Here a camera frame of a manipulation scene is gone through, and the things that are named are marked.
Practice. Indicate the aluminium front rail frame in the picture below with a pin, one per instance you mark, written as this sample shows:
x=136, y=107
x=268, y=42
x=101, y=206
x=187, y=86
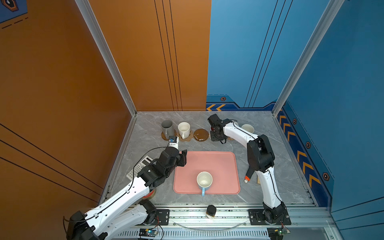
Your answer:
x=233, y=217

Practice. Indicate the red round tin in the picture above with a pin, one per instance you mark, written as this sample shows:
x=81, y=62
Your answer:
x=150, y=195

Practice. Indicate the cork paw-shaped coaster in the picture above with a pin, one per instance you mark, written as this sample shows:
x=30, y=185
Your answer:
x=191, y=135

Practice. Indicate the purple mug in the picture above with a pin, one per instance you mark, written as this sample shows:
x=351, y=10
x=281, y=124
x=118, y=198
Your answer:
x=248, y=128

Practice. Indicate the pink plastic tray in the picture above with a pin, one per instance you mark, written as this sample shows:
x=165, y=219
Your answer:
x=221, y=165

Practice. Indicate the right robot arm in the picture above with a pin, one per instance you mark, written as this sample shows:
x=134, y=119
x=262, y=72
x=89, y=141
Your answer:
x=261, y=161

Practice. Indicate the plain brown round coaster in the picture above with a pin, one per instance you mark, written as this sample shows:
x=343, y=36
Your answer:
x=164, y=137

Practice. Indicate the white mug blue handle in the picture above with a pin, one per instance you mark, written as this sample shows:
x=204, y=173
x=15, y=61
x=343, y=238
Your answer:
x=204, y=181

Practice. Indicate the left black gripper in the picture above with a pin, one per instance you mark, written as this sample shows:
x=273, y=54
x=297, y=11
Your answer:
x=182, y=158

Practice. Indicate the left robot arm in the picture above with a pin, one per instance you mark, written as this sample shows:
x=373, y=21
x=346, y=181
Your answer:
x=127, y=208

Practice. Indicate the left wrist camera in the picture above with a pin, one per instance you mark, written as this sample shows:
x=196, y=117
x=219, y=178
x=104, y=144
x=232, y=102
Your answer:
x=173, y=142

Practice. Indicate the left circuit board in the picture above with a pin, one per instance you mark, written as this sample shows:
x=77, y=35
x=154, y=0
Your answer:
x=148, y=234

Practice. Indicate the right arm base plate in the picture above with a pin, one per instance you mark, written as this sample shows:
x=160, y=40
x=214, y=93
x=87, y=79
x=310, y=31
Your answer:
x=263, y=217

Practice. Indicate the brown coaster with scratches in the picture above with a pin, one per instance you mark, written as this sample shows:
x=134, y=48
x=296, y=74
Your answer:
x=201, y=135

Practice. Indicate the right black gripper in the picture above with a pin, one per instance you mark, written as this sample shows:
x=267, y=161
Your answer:
x=213, y=139

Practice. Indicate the grey mug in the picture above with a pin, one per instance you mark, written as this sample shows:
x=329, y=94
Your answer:
x=168, y=128

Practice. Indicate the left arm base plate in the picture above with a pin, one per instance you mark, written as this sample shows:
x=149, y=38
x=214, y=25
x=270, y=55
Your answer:
x=160, y=217

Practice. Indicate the circuit board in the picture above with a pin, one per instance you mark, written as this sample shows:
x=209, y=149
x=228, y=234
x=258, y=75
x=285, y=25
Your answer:
x=148, y=234
x=278, y=234

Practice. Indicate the right circuit board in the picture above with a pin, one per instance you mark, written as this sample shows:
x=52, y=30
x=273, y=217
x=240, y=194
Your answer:
x=278, y=234

